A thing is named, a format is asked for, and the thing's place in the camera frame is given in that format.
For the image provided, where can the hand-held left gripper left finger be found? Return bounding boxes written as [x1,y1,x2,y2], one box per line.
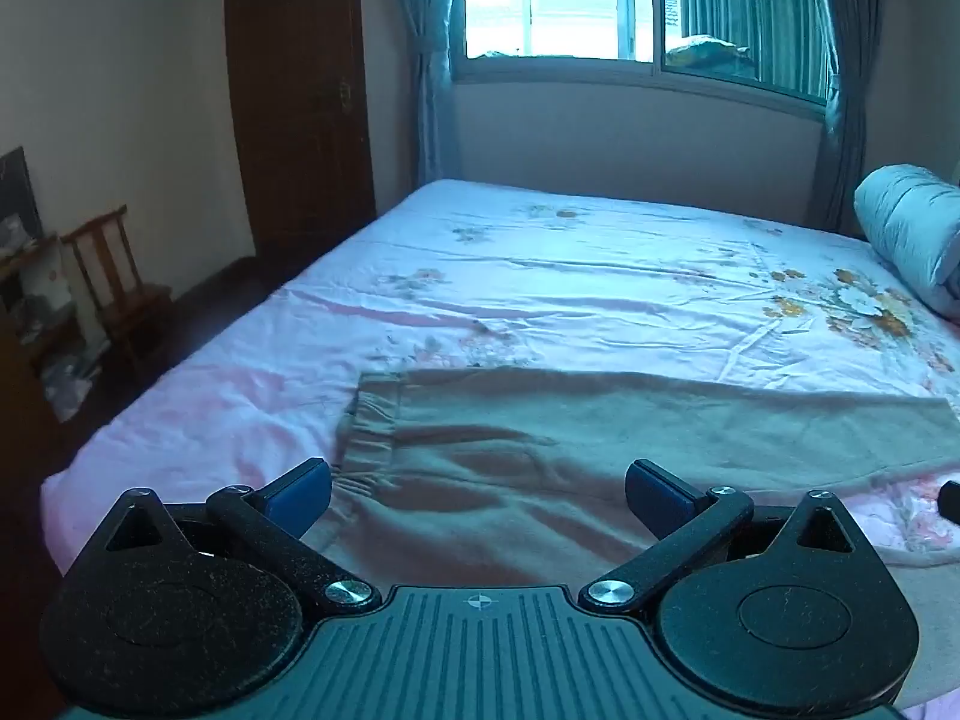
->
[102,457,383,613]

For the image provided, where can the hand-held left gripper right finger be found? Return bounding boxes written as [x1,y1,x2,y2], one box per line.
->
[580,459,865,613]

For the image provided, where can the grey-brown pants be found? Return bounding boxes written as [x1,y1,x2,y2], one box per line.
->
[306,367,953,590]

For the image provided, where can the bed with pink floral sheet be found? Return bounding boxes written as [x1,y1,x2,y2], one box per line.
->
[40,178,960,720]

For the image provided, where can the wooden chair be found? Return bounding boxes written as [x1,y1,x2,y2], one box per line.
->
[60,205,175,377]

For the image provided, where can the rolled light blue quilt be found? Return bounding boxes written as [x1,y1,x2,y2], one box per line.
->
[853,163,960,313]

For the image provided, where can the white patterned cushion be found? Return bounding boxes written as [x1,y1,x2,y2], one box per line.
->
[18,246,71,320]

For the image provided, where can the dark wooden wardrobe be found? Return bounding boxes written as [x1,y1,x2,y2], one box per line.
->
[223,0,377,272]

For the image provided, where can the dark framed picture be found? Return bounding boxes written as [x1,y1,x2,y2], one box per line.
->
[0,146,44,256]

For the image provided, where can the window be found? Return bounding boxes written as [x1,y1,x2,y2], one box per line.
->
[448,0,835,119]

